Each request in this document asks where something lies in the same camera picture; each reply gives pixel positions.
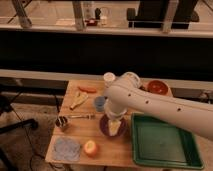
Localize yellow banana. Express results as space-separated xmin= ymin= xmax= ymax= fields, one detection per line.
xmin=70 ymin=91 xmax=89 ymax=110

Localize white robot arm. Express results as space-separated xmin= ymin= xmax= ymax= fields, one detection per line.
xmin=103 ymin=72 xmax=213 ymax=141

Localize blue plastic cup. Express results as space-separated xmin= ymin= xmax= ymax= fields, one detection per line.
xmin=94 ymin=96 xmax=106 ymax=112

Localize white paper cup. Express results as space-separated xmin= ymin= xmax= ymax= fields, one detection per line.
xmin=103 ymin=72 xmax=116 ymax=88

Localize purple bowl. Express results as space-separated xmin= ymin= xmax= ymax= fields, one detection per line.
xmin=99 ymin=115 xmax=127 ymax=137

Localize orange apple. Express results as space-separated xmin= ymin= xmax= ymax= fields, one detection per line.
xmin=83 ymin=140 xmax=98 ymax=157

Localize orange carrot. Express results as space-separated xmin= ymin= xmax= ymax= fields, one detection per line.
xmin=78 ymin=86 xmax=97 ymax=93

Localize green plastic tray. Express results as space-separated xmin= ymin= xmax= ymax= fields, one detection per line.
xmin=131 ymin=113 xmax=204 ymax=170

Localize dark red grapes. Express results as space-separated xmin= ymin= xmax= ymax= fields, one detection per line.
xmin=140 ymin=85 xmax=147 ymax=91

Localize blue cloth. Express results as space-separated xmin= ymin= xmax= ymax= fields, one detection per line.
xmin=52 ymin=137 xmax=81 ymax=162

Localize black office chair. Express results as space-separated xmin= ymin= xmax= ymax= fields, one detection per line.
xmin=0 ymin=83 xmax=39 ymax=171

